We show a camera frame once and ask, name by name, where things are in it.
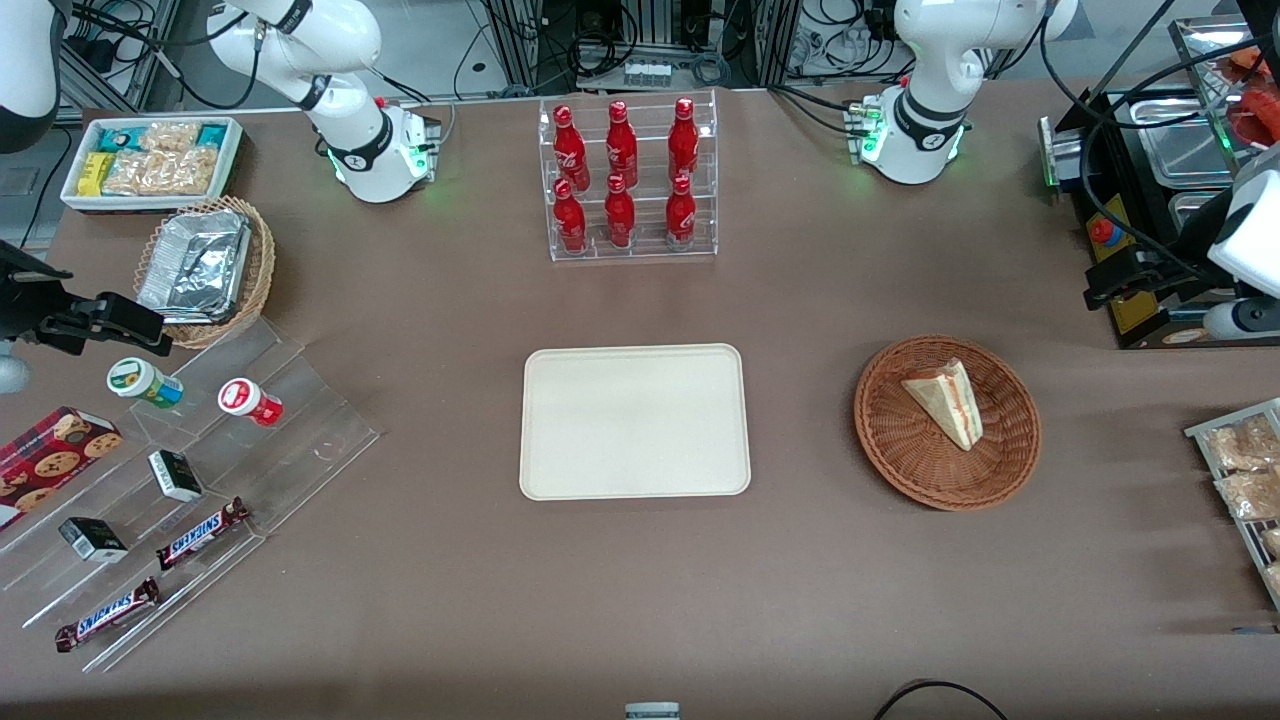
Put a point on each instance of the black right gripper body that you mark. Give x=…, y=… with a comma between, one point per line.
x=22, y=302

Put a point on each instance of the triangular sandwich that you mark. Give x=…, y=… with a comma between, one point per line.
x=948, y=405

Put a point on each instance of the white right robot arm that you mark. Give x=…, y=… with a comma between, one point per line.
x=370, y=150

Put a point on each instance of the aluminium foil tray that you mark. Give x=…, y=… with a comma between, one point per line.
x=195, y=265

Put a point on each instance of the oval tan wicker basket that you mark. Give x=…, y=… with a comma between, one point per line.
x=262, y=270

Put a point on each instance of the round brown wicker basket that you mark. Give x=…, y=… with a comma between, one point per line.
x=905, y=450

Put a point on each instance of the beige rectangular tray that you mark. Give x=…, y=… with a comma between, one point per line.
x=634, y=422

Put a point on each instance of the red emergency stop button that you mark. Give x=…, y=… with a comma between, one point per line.
x=1103, y=232

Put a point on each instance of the green lid cup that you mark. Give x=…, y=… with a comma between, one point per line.
x=140, y=380

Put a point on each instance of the black food warmer cabinet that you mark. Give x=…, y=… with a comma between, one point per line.
x=1135, y=215

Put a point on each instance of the small steel pan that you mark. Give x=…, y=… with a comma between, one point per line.
x=1192, y=210

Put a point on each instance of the large steel pan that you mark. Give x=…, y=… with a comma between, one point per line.
x=1185, y=145

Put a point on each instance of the yellow snack packet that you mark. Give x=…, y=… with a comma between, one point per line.
x=95, y=174

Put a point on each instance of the red sausage food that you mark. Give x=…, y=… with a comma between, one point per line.
x=1262, y=100

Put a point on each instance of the red lid cup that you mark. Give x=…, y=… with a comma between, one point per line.
x=248, y=400

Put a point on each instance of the clear rice cracker bag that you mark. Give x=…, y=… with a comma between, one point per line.
x=170, y=136
x=165, y=172

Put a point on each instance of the red chocolate cookie box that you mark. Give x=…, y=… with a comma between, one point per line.
x=50, y=462

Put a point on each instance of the small black white box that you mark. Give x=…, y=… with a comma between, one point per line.
x=175, y=476
x=92, y=540

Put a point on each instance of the teal snack packet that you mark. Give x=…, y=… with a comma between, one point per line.
x=120, y=138
x=212, y=135

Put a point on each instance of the white plastic snack bin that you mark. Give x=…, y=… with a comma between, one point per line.
x=235, y=150

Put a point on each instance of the clear bag of fried snacks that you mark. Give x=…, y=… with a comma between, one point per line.
x=1245, y=445
x=1252, y=495
x=1272, y=542
x=1274, y=580

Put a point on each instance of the clear acrylic stepped stand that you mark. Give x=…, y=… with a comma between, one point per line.
x=300, y=420

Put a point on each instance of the snickers chocolate bar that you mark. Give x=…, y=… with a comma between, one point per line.
x=108, y=614
x=200, y=533

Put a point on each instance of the small blue object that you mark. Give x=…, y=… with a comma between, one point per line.
x=1255, y=630

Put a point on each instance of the red cola bottle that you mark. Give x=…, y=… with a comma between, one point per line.
x=619, y=215
x=621, y=145
x=570, y=220
x=681, y=212
x=683, y=140
x=570, y=150

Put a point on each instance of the clear acrylic bottle rack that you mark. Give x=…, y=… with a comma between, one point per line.
x=645, y=250

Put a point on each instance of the white power strip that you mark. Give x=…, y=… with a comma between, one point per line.
x=647, y=74

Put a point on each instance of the small grey box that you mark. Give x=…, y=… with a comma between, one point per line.
x=652, y=712

